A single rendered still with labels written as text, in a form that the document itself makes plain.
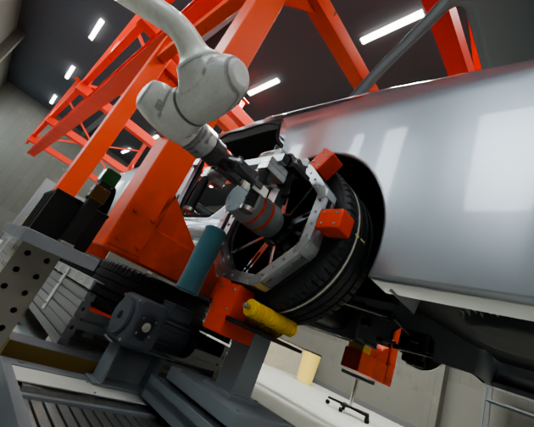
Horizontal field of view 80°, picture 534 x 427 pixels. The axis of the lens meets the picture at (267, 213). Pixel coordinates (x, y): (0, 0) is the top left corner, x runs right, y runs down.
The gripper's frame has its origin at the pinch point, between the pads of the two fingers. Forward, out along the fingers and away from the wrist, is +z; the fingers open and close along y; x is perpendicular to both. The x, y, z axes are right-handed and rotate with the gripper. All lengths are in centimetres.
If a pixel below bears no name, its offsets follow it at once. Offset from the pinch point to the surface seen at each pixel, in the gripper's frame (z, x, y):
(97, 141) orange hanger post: -8, 64, -253
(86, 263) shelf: -28, -40, -11
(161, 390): 23, -68, -32
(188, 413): 23, -68, -13
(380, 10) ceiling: 234, 567, -211
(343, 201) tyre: 29.0, 13.6, 11.3
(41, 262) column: -33, -44, -30
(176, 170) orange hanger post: -2, 13, -60
